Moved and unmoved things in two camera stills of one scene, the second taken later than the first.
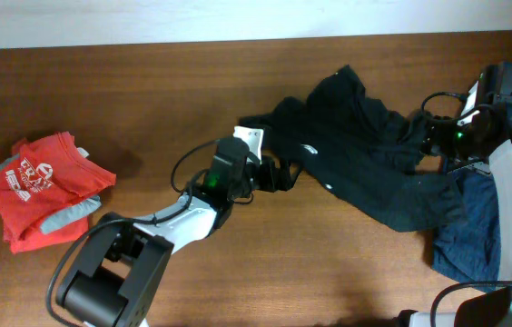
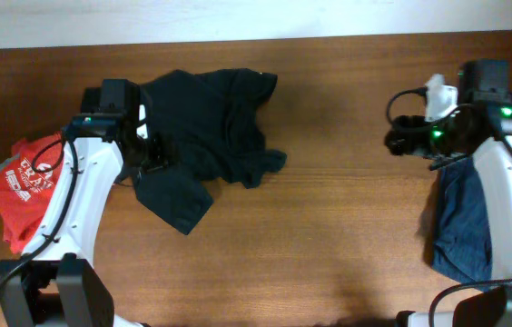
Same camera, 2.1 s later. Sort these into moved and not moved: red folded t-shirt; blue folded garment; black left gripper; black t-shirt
Moved: black left gripper; black t-shirt
Not moved: blue folded garment; red folded t-shirt
